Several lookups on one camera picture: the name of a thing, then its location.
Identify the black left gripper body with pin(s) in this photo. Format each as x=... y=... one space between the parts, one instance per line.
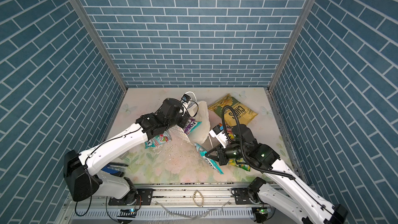
x=182 y=120

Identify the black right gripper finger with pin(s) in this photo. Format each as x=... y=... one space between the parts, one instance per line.
x=212 y=152
x=213 y=158

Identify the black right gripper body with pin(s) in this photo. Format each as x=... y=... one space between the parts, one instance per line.
x=232 y=151

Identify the purple snack packet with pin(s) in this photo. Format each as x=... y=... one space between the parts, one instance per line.
x=192 y=124

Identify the teal snack packet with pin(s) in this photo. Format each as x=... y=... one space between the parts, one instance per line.
x=202 y=152

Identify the green Fox's lemon candy bag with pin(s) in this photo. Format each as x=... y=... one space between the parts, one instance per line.
x=240 y=163

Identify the white printed paper bag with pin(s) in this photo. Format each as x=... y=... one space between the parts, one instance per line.
x=197 y=128

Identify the green Fox's mint candy bag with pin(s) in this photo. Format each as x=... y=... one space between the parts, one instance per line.
x=158 y=140

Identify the yellow chips bag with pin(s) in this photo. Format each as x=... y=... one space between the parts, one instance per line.
x=245 y=114

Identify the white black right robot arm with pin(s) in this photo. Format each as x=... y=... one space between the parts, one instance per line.
x=295 y=198

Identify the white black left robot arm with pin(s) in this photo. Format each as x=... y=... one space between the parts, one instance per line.
x=83 y=171

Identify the blue clip left side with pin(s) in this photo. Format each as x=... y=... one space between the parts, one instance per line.
x=115 y=169

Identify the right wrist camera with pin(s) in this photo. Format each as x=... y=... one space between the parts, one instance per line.
x=218 y=132

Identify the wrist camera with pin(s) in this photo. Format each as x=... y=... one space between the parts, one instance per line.
x=188 y=102
x=218 y=132

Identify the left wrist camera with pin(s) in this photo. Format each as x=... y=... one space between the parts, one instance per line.
x=188 y=102

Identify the rubber band on rail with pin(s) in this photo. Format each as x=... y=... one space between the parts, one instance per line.
x=198 y=199

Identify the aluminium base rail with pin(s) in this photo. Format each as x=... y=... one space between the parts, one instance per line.
x=180 y=195

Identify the white cable duct strip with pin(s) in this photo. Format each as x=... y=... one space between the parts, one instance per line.
x=159 y=213

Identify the aluminium right corner post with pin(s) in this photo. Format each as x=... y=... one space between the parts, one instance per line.
x=292 y=40

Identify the aluminium corner post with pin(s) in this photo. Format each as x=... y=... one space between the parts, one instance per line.
x=87 y=23
x=292 y=40

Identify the aluminium left corner post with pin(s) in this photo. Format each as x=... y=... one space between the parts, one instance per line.
x=87 y=23

